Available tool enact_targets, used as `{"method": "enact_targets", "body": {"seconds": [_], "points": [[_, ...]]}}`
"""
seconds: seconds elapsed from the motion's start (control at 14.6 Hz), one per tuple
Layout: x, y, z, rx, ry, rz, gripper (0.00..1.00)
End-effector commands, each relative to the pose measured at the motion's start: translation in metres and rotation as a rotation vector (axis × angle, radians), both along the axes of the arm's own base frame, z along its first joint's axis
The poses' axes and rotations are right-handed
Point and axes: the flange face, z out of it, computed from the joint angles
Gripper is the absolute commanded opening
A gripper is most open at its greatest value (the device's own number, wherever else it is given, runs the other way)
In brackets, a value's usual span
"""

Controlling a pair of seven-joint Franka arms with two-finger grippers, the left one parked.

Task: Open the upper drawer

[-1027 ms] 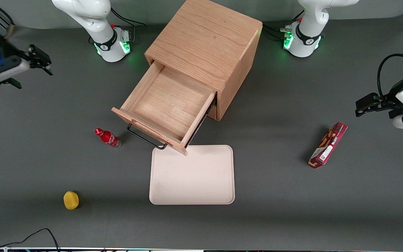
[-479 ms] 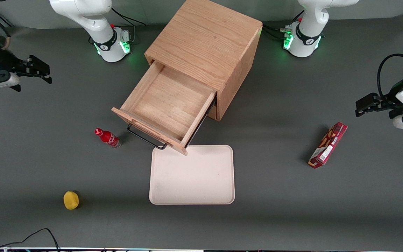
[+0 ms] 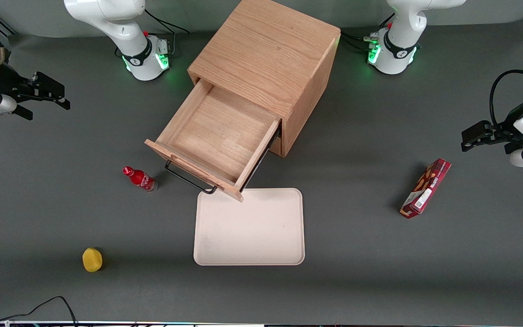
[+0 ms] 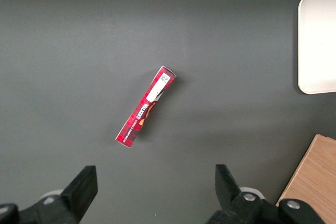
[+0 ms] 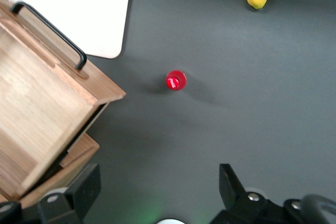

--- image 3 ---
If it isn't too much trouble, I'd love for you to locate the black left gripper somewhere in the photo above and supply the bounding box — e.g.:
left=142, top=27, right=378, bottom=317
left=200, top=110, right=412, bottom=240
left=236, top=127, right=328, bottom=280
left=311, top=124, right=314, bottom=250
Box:
left=461, top=102, right=523, bottom=155

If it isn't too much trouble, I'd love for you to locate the black left base cable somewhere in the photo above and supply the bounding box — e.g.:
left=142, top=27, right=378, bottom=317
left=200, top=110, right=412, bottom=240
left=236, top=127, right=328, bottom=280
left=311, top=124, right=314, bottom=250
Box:
left=340, top=30, right=378, bottom=51

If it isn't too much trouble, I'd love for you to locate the black right base cable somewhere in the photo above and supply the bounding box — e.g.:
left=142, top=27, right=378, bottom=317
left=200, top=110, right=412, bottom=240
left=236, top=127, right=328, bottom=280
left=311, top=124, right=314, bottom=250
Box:
left=146, top=5, right=189, bottom=33

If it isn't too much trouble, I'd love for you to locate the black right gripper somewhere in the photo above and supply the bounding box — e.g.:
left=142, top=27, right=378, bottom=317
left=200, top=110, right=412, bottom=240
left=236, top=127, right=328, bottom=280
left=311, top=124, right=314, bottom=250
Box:
left=0, top=57, right=70, bottom=121

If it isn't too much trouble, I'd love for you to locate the black metal gripped drawer handle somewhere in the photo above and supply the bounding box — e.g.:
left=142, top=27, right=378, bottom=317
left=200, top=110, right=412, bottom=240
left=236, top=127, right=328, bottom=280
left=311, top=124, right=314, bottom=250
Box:
left=165, top=160, right=218, bottom=195

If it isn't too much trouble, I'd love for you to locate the beige plastic tray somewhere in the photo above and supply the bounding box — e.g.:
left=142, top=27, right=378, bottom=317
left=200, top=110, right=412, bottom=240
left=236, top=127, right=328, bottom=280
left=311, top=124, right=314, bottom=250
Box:
left=193, top=188, right=306, bottom=266

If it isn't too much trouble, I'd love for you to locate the red soda bottle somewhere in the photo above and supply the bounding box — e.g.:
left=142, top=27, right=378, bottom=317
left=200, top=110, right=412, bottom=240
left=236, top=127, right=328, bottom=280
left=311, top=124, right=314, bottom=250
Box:
left=123, top=166, right=158, bottom=193

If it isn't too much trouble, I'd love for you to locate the yellow round fruit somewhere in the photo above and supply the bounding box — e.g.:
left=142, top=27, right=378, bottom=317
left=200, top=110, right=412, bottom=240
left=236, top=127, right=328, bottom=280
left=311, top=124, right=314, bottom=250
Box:
left=82, top=248, right=103, bottom=273

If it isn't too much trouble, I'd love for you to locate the black base cable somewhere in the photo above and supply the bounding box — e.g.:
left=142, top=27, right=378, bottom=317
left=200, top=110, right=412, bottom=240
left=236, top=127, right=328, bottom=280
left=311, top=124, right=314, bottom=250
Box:
left=146, top=5, right=189, bottom=33
left=340, top=30, right=378, bottom=51

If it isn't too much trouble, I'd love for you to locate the black cable on table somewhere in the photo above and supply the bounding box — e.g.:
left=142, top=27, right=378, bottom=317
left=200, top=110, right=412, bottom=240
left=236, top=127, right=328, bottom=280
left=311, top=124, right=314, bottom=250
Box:
left=0, top=296, right=78, bottom=327

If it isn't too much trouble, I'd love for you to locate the wooden drawer with gripped handle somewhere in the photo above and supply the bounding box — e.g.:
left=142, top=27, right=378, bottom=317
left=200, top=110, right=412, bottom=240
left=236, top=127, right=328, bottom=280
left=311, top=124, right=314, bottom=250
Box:
left=145, top=78, right=282, bottom=202

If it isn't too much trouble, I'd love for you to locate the red tartan cookie box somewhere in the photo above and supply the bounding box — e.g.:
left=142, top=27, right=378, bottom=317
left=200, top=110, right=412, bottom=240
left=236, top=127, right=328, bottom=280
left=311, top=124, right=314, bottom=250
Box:
left=400, top=158, right=452, bottom=219

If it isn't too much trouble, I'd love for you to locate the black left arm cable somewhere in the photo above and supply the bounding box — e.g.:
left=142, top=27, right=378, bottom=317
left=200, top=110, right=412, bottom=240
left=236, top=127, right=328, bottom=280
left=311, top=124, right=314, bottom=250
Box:
left=490, top=69, right=523, bottom=128

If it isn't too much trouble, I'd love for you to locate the wooden drawer cabinet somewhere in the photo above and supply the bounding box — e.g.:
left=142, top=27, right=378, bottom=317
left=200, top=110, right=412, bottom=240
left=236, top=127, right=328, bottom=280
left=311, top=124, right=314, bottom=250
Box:
left=187, top=0, right=340, bottom=157

